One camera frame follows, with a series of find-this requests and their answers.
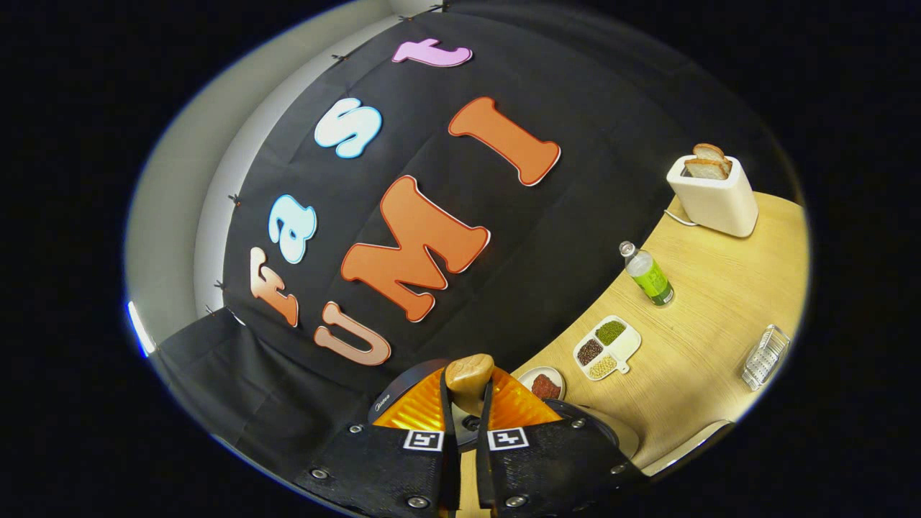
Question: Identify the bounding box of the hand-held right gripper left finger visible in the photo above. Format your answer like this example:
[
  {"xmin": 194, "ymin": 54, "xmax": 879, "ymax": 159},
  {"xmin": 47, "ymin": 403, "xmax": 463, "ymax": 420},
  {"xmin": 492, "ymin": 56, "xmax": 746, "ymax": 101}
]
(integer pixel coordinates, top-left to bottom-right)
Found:
[{"xmin": 295, "ymin": 367, "xmax": 462, "ymax": 515}]

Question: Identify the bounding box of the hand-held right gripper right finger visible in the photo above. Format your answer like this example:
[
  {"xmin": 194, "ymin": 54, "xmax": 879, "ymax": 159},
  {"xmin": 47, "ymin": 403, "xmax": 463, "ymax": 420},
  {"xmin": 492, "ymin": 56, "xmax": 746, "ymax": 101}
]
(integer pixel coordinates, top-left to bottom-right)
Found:
[{"xmin": 475, "ymin": 367, "xmax": 648, "ymax": 516}]

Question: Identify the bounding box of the wooden spoon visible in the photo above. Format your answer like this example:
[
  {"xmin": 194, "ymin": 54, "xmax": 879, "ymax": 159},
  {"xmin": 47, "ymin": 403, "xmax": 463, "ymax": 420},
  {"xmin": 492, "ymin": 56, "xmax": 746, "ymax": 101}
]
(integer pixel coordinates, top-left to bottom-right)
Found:
[{"xmin": 445, "ymin": 353, "xmax": 496, "ymax": 515}]

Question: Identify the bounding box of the dark grey rice cooker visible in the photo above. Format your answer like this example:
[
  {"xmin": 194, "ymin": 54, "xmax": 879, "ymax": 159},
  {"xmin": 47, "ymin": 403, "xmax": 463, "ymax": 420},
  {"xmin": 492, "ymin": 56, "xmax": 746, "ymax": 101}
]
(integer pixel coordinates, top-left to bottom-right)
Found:
[{"xmin": 368, "ymin": 385, "xmax": 641, "ymax": 461}]

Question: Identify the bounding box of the wire chopstick holder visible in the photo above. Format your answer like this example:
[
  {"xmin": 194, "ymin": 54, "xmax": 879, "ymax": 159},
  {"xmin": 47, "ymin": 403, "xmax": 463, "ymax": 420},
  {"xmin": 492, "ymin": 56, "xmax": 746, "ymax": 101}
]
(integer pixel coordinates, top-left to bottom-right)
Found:
[{"xmin": 741, "ymin": 324, "xmax": 791, "ymax": 391}]

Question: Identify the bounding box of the small round red bean dish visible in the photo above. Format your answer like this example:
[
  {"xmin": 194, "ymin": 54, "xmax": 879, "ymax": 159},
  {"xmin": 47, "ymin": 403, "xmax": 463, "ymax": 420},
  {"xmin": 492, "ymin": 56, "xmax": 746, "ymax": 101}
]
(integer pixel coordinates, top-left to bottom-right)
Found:
[{"xmin": 518, "ymin": 366, "xmax": 567, "ymax": 401}]

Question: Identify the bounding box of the white divided bean dish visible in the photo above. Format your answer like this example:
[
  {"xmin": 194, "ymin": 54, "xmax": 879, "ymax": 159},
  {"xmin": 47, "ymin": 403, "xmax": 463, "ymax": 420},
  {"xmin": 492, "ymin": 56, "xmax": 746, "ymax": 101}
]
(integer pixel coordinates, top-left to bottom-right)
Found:
[{"xmin": 573, "ymin": 315, "xmax": 642, "ymax": 381}]

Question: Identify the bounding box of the black backdrop cloth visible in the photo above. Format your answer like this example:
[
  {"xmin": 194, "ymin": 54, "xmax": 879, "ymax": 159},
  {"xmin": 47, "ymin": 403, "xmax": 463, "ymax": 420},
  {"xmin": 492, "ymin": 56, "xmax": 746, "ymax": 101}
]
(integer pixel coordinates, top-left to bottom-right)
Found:
[{"xmin": 148, "ymin": 0, "xmax": 799, "ymax": 476}]

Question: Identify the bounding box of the green drink bottle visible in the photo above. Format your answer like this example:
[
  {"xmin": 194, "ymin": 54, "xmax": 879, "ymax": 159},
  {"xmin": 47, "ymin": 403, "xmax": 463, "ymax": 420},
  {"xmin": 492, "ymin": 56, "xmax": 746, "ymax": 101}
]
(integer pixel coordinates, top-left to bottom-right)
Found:
[{"xmin": 620, "ymin": 241, "xmax": 676, "ymax": 308}]

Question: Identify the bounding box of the long ceiling light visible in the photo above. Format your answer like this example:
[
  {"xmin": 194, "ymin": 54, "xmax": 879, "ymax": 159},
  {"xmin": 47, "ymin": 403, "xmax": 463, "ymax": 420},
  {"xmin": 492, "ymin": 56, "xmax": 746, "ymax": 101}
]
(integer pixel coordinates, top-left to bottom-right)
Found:
[{"xmin": 127, "ymin": 301, "xmax": 155, "ymax": 357}]

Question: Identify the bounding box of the white toaster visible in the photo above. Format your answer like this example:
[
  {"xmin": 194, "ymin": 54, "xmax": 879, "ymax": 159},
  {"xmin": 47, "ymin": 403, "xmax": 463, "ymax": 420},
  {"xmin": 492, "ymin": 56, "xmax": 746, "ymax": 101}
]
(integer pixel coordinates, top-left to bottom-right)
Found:
[{"xmin": 666, "ymin": 155, "xmax": 759, "ymax": 238}]

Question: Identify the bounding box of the pale bread slice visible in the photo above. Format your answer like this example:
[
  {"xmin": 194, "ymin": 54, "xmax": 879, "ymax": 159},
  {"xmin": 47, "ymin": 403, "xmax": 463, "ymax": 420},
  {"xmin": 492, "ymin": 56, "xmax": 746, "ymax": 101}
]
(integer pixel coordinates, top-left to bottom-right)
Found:
[{"xmin": 684, "ymin": 158, "xmax": 729, "ymax": 181}]

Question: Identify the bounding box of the brown crust bread slice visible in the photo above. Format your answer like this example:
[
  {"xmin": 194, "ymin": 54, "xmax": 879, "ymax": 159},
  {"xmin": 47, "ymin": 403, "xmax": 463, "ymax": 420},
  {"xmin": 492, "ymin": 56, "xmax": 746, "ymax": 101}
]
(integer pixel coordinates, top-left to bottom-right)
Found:
[{"xmin": 693, "ymin": 143, "xmax": 733, "ymax": 173}]

